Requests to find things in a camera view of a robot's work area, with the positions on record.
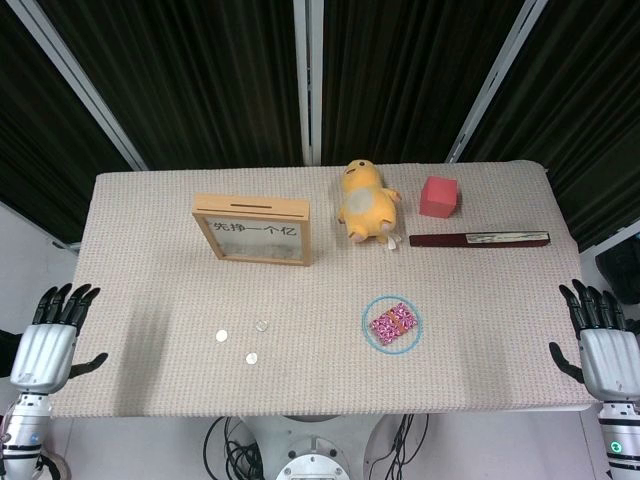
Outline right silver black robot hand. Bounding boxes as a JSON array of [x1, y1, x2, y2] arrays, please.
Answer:
[[548, 279, 640, 403]]

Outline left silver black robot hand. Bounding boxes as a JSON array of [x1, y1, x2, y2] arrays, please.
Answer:
[[8, 282, 110, 396]]

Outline wooden glass coin box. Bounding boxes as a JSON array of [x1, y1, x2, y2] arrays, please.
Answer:
[[192, 192, 312, 268]]

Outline black bulky object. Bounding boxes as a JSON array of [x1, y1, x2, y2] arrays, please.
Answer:
[[594, 244, 640, 321]]

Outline dark red folded fan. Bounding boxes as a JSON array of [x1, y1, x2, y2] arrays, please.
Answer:
[[408, 229, 551, 249]]

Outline black pleated curtain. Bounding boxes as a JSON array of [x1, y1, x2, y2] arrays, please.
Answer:
[[37, 0, 307, 170], [319, 0, 531, 165], [457, 0, 640, 254], [0, 0, 144, 244]]

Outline pink patterned card deck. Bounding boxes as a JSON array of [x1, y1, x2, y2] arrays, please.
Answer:
[[369, 302, 417, 347]]

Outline red cube block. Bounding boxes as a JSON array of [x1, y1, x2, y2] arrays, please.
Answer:
[[418, 175, 463, 219]]

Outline beige woven tablecloth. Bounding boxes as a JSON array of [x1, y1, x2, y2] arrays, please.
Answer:
[[52, 159, 599, 419]]

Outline yellow plush toy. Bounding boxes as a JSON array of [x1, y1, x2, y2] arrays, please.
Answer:
[[335, 158, 404, 251]]

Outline grey robot torso base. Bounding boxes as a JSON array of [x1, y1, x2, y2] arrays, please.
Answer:
[[238, 413, 401, 480]]

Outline black cable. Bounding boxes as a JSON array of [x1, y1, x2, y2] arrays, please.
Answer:
[[364, 413, 419, 480], [203, 415, 261, 480]]

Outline blue ring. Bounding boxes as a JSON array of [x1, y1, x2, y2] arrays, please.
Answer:
[[360, 294, 422, 355]]

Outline white frame pole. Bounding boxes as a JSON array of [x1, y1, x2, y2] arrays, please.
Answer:
[[9, 0, 150, 171], [298, 0, 325, 166], [446, 0, 552, 165]]

